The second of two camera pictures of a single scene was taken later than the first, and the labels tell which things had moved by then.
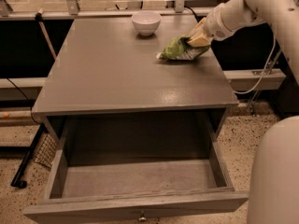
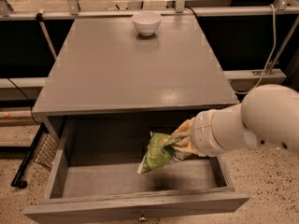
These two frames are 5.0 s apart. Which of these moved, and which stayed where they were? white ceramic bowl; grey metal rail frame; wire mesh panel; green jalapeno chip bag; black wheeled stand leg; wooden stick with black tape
Moved: green jalapeno chip bag
Stayed: white ceramic bowl; black wheeled stand leg; wooden stick with black tape; grey metal rail frame; wire mesh panel
